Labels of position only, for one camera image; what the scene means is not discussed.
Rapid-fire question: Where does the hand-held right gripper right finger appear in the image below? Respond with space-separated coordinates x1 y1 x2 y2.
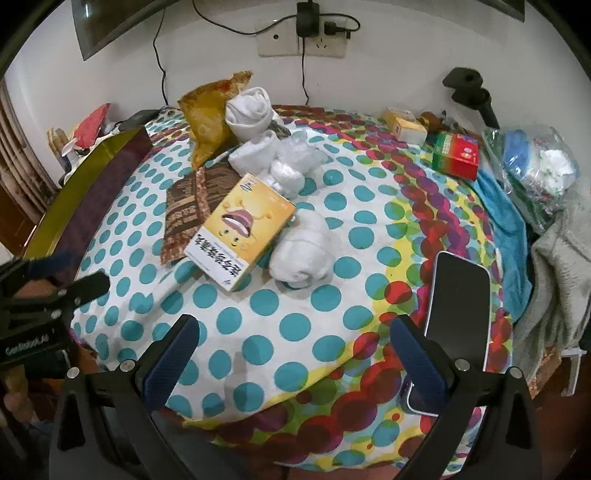
390 315 539 480

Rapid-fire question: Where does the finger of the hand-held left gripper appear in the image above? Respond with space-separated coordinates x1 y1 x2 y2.
28 251 83 278
51 271 112 319

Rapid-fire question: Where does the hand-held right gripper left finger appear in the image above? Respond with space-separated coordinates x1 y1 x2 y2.
48 314 201 480

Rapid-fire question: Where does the gold tin box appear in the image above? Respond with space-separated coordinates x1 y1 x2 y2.
21 128 153 278

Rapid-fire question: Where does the brown patterned cloth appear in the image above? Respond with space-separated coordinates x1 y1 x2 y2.
164 173 204 241

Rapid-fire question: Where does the yellow cartoon face box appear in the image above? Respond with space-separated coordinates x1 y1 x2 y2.
184 173 296 292

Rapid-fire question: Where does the brown snack packet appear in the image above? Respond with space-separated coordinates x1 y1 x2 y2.
159 166 241 266

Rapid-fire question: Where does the yellow snack bag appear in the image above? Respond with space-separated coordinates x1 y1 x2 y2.
178 70 254 169

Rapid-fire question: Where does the black smartphone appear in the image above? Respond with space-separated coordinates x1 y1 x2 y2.
406 251 492 415

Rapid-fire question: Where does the wooden slatted cabinet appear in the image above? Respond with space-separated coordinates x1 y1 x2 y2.
0 78 61 259

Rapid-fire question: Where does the polka dot blanket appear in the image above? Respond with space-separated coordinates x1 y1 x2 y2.
69 105 513 467

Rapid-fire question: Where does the red packet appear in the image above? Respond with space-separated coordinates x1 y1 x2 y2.
74 104 112 151

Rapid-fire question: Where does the blue towel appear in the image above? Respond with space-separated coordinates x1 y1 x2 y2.
475 168 532 319

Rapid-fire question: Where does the grey cloth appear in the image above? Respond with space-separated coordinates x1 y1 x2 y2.
512 185 591 370

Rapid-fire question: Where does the red green box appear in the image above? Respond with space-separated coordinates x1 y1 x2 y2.
431 131 481 181

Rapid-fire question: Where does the clear plastic bag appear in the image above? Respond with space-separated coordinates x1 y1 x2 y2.
482 126 580 232

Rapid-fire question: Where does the clear plastic wrap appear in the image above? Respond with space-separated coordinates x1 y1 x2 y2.
268 129 326 195

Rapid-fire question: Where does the small yellow white box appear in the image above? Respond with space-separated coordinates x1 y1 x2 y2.
383 107 428 144

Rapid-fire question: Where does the black clamp stand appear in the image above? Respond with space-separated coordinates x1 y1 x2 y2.
442 67 501 129

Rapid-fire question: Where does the black plug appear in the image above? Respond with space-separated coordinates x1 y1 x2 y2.
323 21 354 40

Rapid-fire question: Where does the black charger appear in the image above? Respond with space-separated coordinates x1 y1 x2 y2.
296 1 320 38

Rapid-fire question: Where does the black hanging cable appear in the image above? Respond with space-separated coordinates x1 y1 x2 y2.
152 11 169 109

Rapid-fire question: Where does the black looping cable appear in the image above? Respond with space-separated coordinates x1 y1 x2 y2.
191 0 300 37

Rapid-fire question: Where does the black charger cable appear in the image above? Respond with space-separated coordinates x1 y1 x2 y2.
300 38 311 106

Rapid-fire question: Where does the white wall socket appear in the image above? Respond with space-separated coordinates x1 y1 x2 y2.
257 31 347 58

